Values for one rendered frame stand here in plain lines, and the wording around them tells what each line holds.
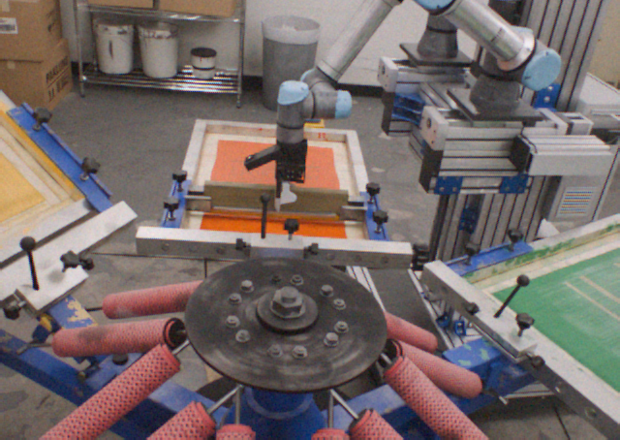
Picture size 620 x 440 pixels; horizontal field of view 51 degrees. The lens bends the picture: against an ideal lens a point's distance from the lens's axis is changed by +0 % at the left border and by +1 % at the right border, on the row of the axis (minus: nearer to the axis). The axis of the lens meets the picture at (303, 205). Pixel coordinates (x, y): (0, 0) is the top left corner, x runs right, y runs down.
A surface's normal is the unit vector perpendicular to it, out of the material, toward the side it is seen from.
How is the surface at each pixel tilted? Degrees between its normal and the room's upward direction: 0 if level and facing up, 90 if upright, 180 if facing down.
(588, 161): 90
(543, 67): 94
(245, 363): 0
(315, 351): 0
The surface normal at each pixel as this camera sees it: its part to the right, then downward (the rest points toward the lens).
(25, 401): 0.09, -0.86
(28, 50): 0.10, 0.51
